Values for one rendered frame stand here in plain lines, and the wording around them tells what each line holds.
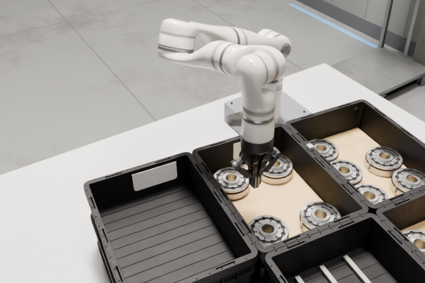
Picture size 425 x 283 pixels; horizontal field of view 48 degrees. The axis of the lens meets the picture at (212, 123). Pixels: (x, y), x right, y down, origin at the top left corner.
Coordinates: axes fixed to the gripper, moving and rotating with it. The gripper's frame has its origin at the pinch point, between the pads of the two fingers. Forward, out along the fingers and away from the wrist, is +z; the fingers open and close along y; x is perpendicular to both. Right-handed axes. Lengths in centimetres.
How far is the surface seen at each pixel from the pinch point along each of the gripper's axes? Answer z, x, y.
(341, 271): 14.0, -23.0, 10.9
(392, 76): 85, 132, 182
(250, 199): 13.8, 6.7, 3.0
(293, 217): 13.8, -3.9, 10.0
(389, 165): 10.8, -0.9, 43.7
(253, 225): 11.0, -4.1, -2.1
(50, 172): 27, 59, -44
